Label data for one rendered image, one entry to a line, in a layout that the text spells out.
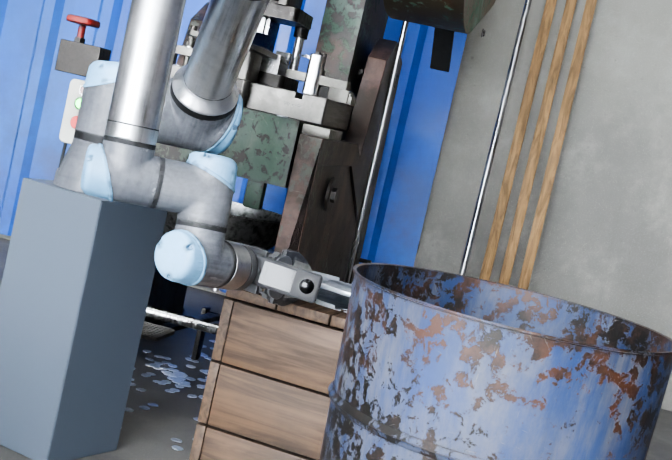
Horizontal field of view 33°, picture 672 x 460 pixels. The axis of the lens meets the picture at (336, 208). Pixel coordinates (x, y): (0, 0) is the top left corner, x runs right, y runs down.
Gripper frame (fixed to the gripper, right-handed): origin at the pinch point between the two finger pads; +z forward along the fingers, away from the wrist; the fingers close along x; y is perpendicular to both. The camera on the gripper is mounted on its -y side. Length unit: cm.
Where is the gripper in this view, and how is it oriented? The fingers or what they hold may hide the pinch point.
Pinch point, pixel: (312, 282)
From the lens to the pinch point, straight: 189.2
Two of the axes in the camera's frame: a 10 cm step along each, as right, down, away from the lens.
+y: -8.2, -2.2, 5.3
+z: 5.0, 1.5, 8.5
